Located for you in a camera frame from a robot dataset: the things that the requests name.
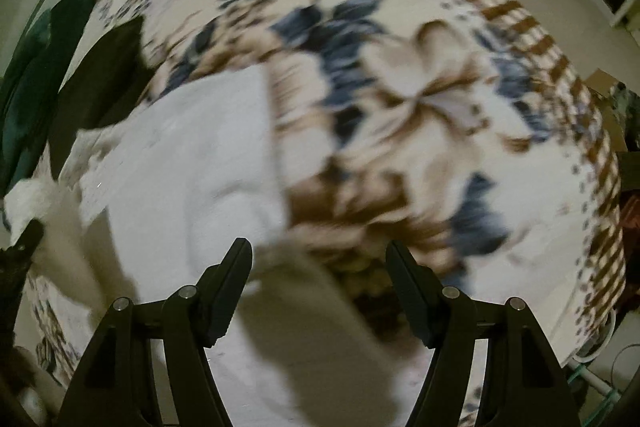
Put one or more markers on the black garment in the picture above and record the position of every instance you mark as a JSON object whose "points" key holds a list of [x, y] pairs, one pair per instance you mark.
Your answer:
{"points": [[100, 79]]}

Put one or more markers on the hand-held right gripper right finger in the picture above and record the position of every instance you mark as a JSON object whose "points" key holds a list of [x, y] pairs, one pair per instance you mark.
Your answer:
{"points": [[407, 292]]}

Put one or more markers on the bed with floral sheet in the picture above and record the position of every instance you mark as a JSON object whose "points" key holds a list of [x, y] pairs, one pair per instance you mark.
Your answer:
{"points": [[425, 57]]}

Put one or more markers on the brown cardboard box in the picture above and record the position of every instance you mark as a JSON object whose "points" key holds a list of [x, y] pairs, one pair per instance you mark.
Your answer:
{"points": [[602, 94]]}

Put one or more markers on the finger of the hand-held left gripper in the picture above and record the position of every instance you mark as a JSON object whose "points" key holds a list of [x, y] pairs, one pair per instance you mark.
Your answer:
{"points": [[15, 272]]}

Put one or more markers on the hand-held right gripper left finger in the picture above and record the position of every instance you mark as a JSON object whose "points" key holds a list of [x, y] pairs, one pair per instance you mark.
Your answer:
{"points": [[231, 289]]}

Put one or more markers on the white fluffy garment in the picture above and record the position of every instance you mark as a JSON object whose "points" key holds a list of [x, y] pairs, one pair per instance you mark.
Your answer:
{"points": [[200, 157]]}

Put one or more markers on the dark green blanket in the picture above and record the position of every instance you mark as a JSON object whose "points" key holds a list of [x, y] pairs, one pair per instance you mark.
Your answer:
{"points": [[30, 72]]}

